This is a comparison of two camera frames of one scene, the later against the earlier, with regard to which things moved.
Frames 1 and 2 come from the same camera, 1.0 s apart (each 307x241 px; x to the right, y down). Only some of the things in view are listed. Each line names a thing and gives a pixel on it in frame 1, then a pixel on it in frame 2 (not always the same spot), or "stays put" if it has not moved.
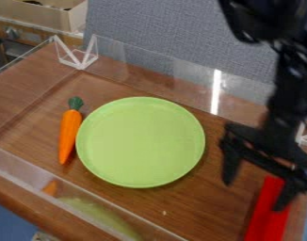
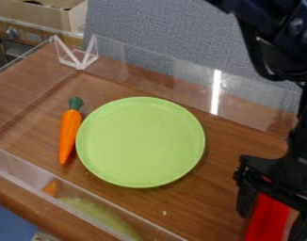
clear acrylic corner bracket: x=73 y=57 stays put
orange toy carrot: x=69 y=128 stays put
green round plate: x=140 y=142 stays put
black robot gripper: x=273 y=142 -> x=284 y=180
